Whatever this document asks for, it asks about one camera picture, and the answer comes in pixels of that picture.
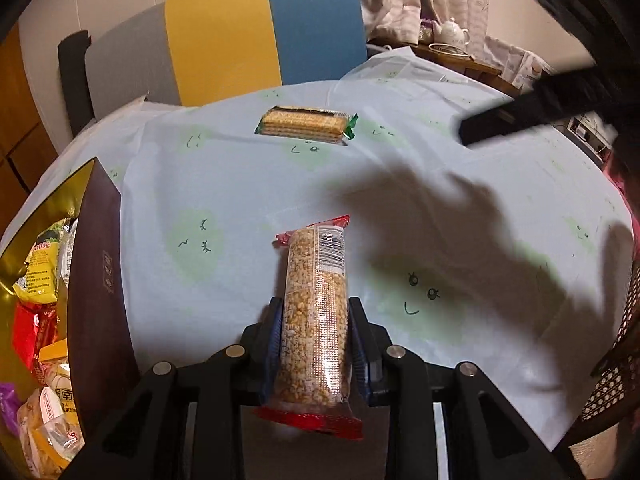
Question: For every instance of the gold tin box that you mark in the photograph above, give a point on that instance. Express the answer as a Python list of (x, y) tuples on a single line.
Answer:
[(97, 285)]

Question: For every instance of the white teapot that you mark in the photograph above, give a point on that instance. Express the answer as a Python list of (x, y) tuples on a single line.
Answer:
[(452, 32)]

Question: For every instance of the clear grain bar packet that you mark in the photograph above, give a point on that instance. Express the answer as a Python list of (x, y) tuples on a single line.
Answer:
[(315, 320)]

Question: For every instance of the white electronic device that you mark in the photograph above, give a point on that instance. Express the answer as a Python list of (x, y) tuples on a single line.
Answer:
[(587, 130)]

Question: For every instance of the small patterned jar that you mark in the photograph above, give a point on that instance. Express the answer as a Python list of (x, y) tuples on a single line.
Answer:
[(426, 31)]

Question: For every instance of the cracker packet with green end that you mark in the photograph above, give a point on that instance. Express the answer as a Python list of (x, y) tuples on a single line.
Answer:
[(300, 124)]

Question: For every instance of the yellow white snack packet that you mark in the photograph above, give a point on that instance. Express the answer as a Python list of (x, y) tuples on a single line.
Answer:
[(52, 365)]

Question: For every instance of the wooden side table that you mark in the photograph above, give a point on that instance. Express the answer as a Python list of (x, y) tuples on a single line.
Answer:
[(487, 77)]

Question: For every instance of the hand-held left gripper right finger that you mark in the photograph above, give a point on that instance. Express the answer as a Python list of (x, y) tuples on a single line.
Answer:
[(365, 370)]

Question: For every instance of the white lace cloth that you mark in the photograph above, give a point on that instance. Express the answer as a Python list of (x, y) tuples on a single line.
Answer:
[(520, 65)]

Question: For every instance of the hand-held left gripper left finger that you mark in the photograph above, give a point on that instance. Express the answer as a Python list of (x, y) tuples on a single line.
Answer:
[(270, 360)]

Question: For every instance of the purple candy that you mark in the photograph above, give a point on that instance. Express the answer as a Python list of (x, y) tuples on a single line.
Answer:
[(9, 407)]

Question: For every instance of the pink cloth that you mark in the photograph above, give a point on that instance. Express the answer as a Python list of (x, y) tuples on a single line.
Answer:
[(617, 175)]

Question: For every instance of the grey yellow blue chair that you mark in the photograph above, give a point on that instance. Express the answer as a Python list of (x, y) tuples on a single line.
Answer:
[(225, 40)]

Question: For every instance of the bright red snack packet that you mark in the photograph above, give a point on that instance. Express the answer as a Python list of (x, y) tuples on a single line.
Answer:
[(27, 335)]

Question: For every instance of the woven rattan chair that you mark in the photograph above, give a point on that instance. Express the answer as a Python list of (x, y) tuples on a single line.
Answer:
[(607, 390)]

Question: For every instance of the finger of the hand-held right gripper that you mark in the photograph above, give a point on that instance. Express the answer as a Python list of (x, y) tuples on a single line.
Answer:
[(525, 105)]

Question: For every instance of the pale blue printed tablecloth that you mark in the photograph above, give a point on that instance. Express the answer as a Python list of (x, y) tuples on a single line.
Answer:
[(200, 185)]

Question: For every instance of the round white-rimmed tray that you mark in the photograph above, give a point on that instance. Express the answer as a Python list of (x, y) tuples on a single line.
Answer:
[(450, 50)]

